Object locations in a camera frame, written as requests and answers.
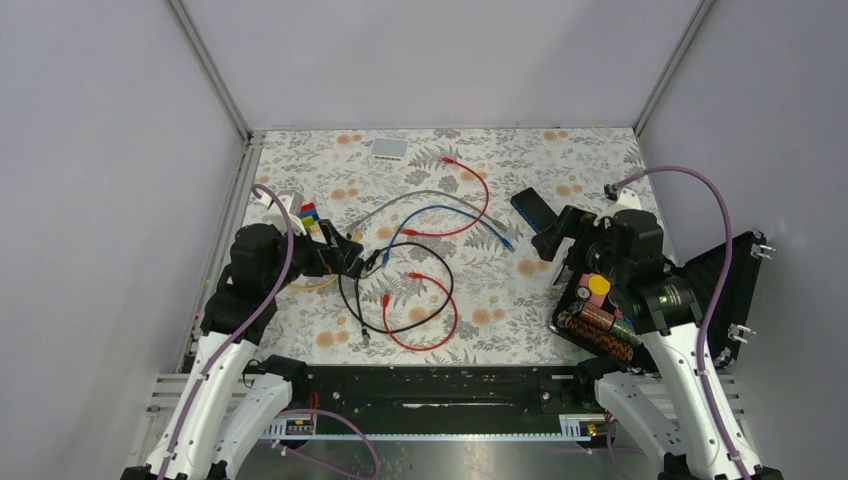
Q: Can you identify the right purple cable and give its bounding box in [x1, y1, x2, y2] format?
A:
[612, 165, 753, 478]

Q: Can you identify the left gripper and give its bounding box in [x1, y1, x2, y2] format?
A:
[265, 218, 363, 293]

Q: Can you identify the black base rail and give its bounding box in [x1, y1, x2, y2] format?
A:
[266, 366, 610, 440]

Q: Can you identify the white small switch box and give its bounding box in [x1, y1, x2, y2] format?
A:
[370, 138, 409, 160]

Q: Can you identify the purple cable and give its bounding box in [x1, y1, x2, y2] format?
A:
[612, 165, 753, 478]
[155, 184, 296, 478]

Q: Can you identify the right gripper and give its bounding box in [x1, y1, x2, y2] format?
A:
[530, 203, 629, 285]

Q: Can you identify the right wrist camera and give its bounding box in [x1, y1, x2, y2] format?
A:
[601, 184, 642, 217]

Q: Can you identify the black network switch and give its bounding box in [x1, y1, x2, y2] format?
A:
[510, 187, 557, 233]

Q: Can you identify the yellow cable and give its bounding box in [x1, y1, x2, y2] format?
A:
[290, 276, 339, 293]

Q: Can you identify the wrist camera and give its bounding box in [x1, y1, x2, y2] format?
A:
[266, 190, 307, 235]
[601, 184, 642, 217]

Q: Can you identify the red ethernet cable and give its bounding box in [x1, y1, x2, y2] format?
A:
[381, 271, 460, 353]
[400, 156, 492, 239]

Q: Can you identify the floral table mat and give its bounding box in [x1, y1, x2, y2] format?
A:
[254, 127, 645, 365]

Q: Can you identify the black case with chips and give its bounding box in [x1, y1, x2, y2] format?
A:
[550, 230, 773, 373]

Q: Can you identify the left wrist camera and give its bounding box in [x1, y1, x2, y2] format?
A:
[266, 190, 307, 235]

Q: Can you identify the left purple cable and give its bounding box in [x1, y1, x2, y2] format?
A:
[155, 184, 296, 478]

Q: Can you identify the black cable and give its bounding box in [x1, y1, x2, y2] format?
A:
[337, 241, 456, 348]

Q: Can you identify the grey ethernet cable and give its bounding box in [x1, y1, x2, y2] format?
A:
[344, 190, 510, 241]

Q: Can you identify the colourful toy brick stack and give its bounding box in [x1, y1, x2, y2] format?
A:
[299, 203, 320, 234]

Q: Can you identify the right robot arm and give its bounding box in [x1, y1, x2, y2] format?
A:
[532, 206, 782, 479]

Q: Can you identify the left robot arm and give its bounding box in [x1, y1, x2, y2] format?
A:
[122, 220, 364, 479]

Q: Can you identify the blue ethernet cable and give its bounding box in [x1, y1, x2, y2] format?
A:
[380, 205, 516, 268]

